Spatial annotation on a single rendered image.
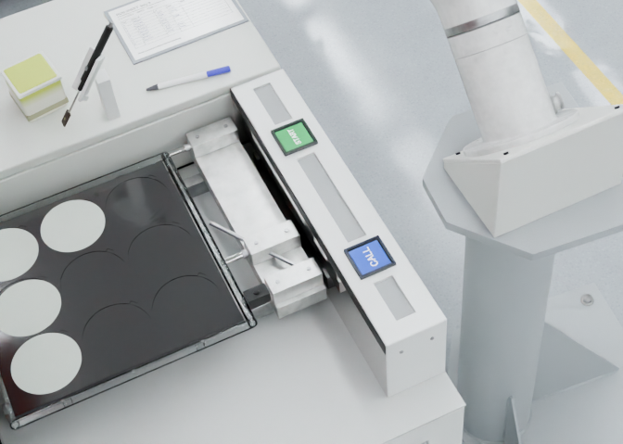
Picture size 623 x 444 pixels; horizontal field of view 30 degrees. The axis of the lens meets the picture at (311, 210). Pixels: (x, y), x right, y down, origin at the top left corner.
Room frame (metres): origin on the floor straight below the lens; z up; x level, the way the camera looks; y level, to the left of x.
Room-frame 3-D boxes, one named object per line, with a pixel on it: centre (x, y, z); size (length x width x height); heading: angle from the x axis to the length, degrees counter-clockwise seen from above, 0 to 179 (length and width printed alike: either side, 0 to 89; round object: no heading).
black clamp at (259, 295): (0.97, 0.09, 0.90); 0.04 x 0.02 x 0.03; 110
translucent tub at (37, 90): (1.35, 0.42, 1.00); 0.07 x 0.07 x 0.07; 28
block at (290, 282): (0.99, 0.04, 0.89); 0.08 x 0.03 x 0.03; 110
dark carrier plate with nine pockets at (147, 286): (1.03, 0.33, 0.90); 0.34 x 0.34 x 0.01; 20
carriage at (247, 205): (1.14, 0.09, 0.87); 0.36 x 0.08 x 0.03; 20
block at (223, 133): (1.29, 0.15, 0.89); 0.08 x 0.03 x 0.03; 110
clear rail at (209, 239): (1.09, 0.16, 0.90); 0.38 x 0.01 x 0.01; 20
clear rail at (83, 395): (0.86, 0.27, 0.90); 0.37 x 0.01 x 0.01; 110
